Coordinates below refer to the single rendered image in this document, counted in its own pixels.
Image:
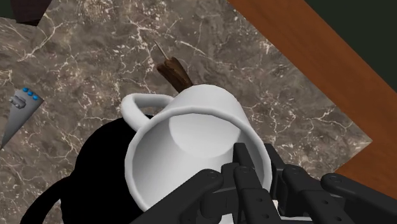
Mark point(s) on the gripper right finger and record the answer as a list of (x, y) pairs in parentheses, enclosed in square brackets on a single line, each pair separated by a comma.
[(313, 198)]

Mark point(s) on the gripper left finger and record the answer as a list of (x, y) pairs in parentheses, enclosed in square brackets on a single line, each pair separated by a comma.
[(248, 192)]

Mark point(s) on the white mug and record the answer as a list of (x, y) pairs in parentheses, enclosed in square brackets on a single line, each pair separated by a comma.
[(192, 133)]

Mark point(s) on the grey remote control, blue buttons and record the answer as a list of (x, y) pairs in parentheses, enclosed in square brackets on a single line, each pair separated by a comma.
[(18, 114)]

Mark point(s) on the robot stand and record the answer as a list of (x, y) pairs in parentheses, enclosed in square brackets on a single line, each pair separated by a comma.
[(29, 11)]

